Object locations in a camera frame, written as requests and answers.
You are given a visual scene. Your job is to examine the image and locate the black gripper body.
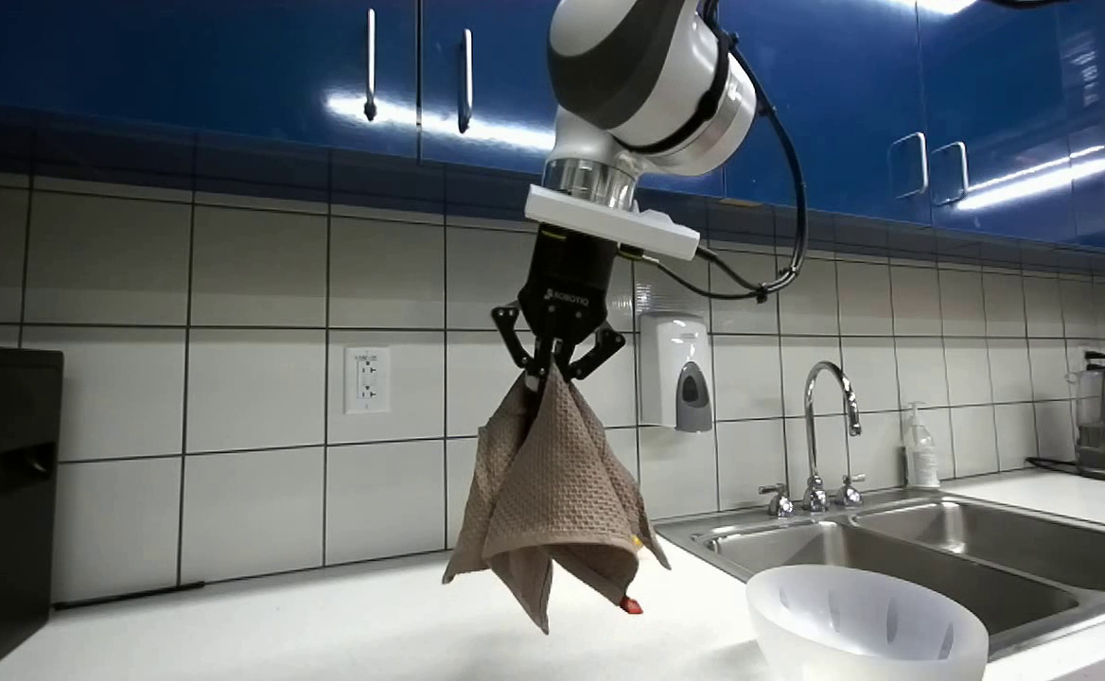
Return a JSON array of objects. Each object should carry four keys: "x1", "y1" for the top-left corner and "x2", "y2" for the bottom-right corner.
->
[{"x1": 516, "y1": 222, "x2": 622, "y2": 372}]

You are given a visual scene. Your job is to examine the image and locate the brown towel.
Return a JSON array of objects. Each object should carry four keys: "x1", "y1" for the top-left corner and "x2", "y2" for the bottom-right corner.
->
[{"x1": 440, "y1": 360, "x2": 674, "y2": 641}]

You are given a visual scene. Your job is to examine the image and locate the white translucent bowl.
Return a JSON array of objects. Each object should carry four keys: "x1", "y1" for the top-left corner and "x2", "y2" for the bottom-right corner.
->
[{"x1": 742, "y1": 561, "x2": 993, "y2": 681}]

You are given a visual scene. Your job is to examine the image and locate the chrome gooseneck faucet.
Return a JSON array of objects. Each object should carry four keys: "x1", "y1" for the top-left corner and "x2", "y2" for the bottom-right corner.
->
[{"x1": 800, "y1": 355, "x2": 866, "y2": 510}]

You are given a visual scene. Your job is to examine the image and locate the clear pump soap bottle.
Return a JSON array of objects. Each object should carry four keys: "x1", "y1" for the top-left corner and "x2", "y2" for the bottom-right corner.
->
[{"x1": 901, "y1": 400, "x2": 946, "y2": 495}]

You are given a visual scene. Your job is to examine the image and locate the stainless steel double sink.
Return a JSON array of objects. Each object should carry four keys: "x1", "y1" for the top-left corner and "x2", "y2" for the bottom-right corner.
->
[{"x1": 660, "y1": 487, "x2": 1105, "y2": 660}]

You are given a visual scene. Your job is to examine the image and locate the black box appliance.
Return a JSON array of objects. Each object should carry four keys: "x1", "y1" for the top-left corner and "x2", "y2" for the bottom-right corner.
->
[{"x1": 0, "y1": 339, "x2": 67, "y2": 681}]

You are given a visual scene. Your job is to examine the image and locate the white wall soap dispenser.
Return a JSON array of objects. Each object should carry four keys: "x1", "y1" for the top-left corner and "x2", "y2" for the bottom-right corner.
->
[{"x1": 636, "y1": 314, "x2": 717, "y2": 434}]

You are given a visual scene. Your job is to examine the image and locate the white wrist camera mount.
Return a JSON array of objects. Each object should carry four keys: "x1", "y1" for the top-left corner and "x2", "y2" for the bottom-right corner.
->
[{"x1": 521, "y1": 182, "x2": 704, "y2": 265}]

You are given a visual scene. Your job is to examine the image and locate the white wall outlet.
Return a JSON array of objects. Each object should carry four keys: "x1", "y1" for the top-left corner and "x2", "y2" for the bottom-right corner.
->
[{"x1": 343, "y1": 343, "x2": 394, "y2": 421}]

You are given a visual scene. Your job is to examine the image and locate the silver cabinet door handle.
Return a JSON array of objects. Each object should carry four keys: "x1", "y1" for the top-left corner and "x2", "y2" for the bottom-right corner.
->
[
  {"x1": 930, "y1": 138, "x2": 975, "y2": 208},
  {"x1": 454, "y1": 28, "x2": 477, "y2": 138},
  {"x1": 358, "y1": 3, "x2": 381, "y2": 124},
  {"x1": 884, "y1": 128, "x2": 935, "y2": 199}
]

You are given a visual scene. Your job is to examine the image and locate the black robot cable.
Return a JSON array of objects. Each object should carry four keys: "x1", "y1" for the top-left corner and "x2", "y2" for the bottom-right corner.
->
[{"x1": 636, "y1": 30, "x2": 814, "y2": 310}]

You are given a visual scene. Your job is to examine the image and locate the blue wall cabinets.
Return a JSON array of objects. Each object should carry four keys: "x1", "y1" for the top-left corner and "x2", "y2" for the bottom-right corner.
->
[{"x1": 0, "y1": 0, "x2": 1105, "y2": 261}]

